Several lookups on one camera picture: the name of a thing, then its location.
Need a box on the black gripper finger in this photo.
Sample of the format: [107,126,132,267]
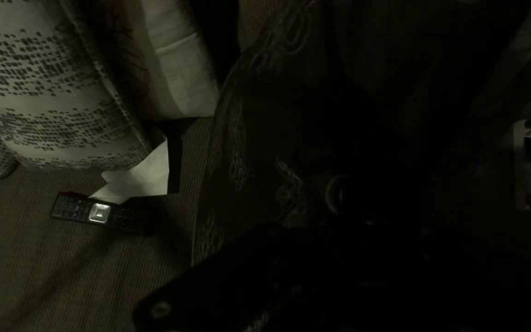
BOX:
[132,222,531,332]

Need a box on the black patterned pillow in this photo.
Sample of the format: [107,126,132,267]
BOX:
[193,0,531,261]

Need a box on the plain cream pillow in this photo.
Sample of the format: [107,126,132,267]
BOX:
[140,0,219,119]

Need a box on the white black-dotted pillow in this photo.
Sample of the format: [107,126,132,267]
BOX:
[0,0,151,180]

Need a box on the white paper sheet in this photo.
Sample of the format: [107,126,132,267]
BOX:
[92,143,169,206]

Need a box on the dark grey sofa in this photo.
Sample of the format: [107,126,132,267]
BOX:
[0,0,531,332]

